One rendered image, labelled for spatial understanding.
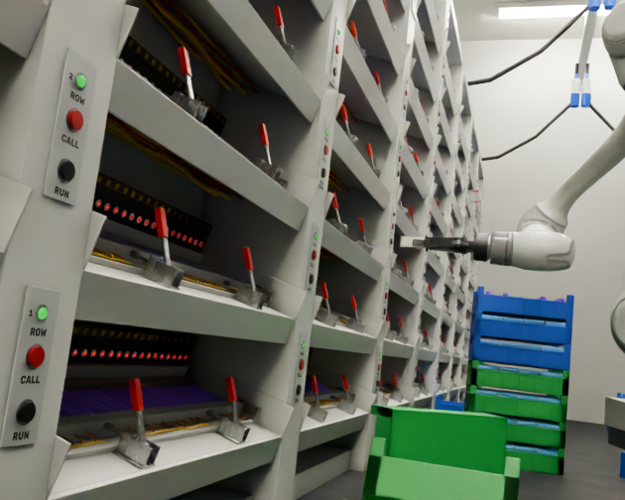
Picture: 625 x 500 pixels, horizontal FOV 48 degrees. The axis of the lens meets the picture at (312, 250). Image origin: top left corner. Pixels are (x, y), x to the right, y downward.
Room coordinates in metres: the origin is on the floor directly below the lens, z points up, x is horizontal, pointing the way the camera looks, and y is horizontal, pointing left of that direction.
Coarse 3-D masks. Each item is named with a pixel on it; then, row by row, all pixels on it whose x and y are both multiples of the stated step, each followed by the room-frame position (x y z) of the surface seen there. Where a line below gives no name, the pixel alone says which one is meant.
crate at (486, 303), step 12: (480, 288) 2.25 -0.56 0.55; (480, 300) 2.25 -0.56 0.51; (492, 300) 2.24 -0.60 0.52; (504, 300) 2.24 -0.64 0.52; (516, 300) 2.23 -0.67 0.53; (528, 300) 2.22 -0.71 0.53; (540, 300) 2.22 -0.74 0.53; (492, 312) 2.29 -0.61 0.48; (504, 312) 2.24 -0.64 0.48; (516, 312) 2.23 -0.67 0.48; (528, 312) 2.22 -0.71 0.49; (540, 312) 2.22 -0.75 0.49; (552, 312) 2.21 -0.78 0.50; (564, 312) 2.21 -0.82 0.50
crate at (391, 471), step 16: (384, 448) 0.99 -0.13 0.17; (368, 464) 0.98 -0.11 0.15; (384, 464) 0.98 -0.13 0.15; (400, 464) 0.97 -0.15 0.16; (416, 464) 0.97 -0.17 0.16; (432, 464) 0.96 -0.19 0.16; (512, 464) 0.94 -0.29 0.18; (368, 480) 0.97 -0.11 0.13; (384, 480) 0.97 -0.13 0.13; (400, 480) 0.96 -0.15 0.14; (416, 480) 0.96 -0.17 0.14; (432, 480) 0.95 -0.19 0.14; (448, 480) 0.95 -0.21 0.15; (464, 480) 0.94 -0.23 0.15; (480, 480) 0.94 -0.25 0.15; (496, 480) 0.93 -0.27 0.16; (512, 480) 0.93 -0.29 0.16; (368, 496) 0.97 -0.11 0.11; (384, 496) 0.96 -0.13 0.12; (400, 496) 0.96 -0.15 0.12; (416, 496) 0.95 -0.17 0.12; (432, 496) 0.95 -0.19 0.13; (448, 496) 0.94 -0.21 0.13; (464, 496) 0.94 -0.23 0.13; (480, 496) 0.93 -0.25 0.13; (496, 496) 0.93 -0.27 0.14; (512, 496) 0.92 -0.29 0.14
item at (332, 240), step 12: (324, 216) 1.27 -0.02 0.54; (324, 228) 1.29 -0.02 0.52; (324, 240) 1.32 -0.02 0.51; (336, 240) 1.39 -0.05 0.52; (348, 240) 1.46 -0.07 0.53; (360, 240) 1.86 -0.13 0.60; (324, 252) 1.79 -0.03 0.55; (336, 252) 1.42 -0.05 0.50; (348, 252) 1.50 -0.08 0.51; (360, 252) 1.58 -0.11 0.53; (372, 252) 1.85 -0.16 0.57; (384, 252) 1.84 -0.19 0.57; (360, 264) 1.62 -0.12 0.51; (372, 264) 1.73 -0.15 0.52; (384, 264) 1.84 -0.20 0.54; (372, 276) 1.77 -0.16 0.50
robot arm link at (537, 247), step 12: (528, 228) 1.78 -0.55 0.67; (540, 228) 1.77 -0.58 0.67; (516, 240) 1.75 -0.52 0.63; (528, 240) 1.74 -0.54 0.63; (540, 240) 1.73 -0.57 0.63; (552, 240) 1.72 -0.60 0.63; (564, 240) 1.72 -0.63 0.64; (516, 252) 1.75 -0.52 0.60; (528, 252) 1.74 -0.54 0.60; (540, 252) 1.73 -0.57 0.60; (552, 252) 1.72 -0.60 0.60; (564, 252) 1.72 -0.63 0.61; (516, 264) 1.77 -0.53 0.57; (528, 264) 1.75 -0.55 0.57; (540, 264) 1.74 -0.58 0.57; (552, 264) 1.73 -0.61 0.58; (564, 264) 1.73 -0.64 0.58
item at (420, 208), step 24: (432, 48) 2.53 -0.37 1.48; (432, 120) 2.52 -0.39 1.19; (408, 144) 2.54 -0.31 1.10; (432, 168) 2.52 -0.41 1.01; (408, 192) 2.54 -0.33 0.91; (432, 192) 2.58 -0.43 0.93; (408, 216) 2.53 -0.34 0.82; (408, 264) 2.53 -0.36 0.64; (408, 312) 2.52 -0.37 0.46; (384, 360) 2.55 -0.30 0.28; (408, 360) 2.52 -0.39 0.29; (408, 384) 2.52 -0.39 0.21
